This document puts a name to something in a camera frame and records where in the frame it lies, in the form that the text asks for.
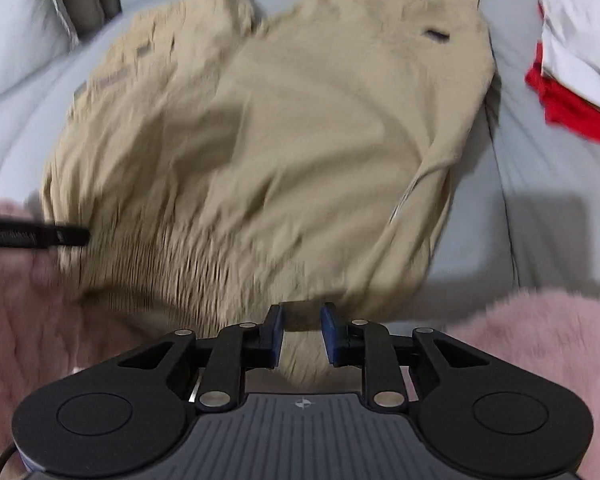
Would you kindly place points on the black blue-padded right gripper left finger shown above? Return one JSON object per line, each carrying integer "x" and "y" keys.
{"x": 232, "y": 353}

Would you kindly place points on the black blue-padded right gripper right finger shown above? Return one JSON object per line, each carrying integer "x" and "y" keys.
{"x": 367, "y": 346}

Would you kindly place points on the beige khaki trousers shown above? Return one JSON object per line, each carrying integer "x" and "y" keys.
{"x": 224, "y": 162}

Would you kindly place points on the light grey sofa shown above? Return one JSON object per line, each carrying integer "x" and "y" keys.
{"x": 526, "y": 210}

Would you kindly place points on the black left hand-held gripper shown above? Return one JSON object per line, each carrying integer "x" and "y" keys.
{"x": 34, "y": 234}

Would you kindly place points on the folded red garment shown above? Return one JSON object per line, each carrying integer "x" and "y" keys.
{"x": 561, "y": 106}

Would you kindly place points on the light grey throw pillow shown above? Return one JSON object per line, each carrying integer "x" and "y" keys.
{"x": 32, "y": 34}

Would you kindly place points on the folded white shirt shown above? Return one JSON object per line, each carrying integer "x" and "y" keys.
{"x": 571, "y": 46}

